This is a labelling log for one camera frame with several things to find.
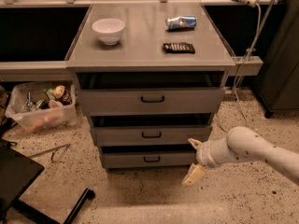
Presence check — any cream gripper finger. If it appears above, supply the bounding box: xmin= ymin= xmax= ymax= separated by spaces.
xmin=182 ymin=163 xmax=206 ymax=187
xmin=188 ymin=138 xmax=203 ymax=150

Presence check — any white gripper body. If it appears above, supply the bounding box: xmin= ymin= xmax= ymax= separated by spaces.
xmin=196 ymin=140 xmax=221 ymax=169

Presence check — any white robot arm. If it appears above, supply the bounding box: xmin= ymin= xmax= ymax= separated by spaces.
xmin=182 ymin=126 xmax=299 ymax=187

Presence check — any grey top drawer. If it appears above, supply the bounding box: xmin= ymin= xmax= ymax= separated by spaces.
xmin=78 ymin=88 xmax=225 ymax=116

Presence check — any grey drawer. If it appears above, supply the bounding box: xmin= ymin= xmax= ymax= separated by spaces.
xmin=91 ymin=125 xmax=211 ymax=147
xmin=100 ymin=151 xmax=195 ymax=169
xmin=78 ymin=88 xmax=225 ymax=116

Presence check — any grey drawer cabinet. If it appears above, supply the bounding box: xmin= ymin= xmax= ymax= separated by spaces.
xmin=66 ymin=2 xmax=235 ymax=155

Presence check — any grey bottom drawer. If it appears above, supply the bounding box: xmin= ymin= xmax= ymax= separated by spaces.
xmin=100 ymin=151 xmax=195 ymax=169

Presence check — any grey middle drawer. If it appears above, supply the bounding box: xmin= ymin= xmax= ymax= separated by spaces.
xmin=91 ymin=125 xmax=211 ymax=147

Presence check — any dark cabinet at right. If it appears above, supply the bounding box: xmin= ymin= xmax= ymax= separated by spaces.
xmin=252 ymin=0 xmax=299 ymax=119

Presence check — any blue silver soda can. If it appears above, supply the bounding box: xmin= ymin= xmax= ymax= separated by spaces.
xmin=165 ymin=16 xmax=197 ymax=31

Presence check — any metal rod on floor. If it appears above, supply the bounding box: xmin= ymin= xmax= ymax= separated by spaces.
xmin=28 ymin=144 xmax=70 ymax=159

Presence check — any white ceramic bowl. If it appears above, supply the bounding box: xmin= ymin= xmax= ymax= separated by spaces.
xmin=92 ymin=18 xmax=125 ymax=45

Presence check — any clear plastic storage bin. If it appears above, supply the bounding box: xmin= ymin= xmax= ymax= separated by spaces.
xmin=6 ymin=81 xmax=77 ymax=133

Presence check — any black chair base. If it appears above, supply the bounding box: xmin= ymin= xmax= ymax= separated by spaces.
xmin=0 ymin=140 xmax=96 ymax=224

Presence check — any white cable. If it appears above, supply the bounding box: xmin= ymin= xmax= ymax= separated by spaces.
xmin=217 ymin=2 xmax=263 ymax=133

